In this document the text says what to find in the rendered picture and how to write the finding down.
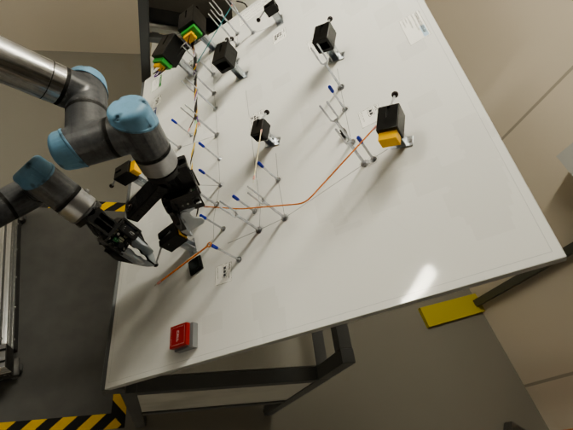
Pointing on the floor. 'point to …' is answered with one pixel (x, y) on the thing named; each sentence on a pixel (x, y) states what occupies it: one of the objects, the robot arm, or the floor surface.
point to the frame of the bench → (234, 379)
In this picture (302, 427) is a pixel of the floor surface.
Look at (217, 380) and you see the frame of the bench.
